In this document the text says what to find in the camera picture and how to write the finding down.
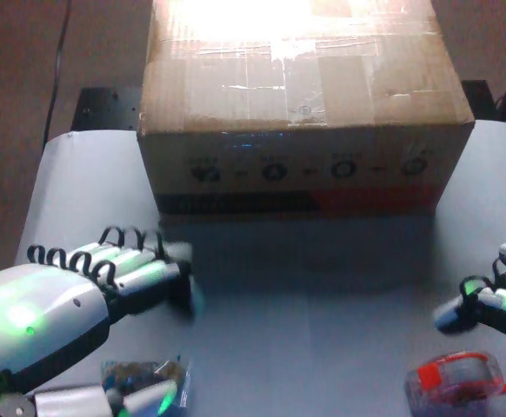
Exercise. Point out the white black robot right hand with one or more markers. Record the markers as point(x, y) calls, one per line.
point(496, 304)

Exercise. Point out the brown cardboard box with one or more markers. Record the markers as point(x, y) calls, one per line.
point(305, 108)

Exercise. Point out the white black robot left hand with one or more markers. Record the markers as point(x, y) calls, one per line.
point(40, 304)

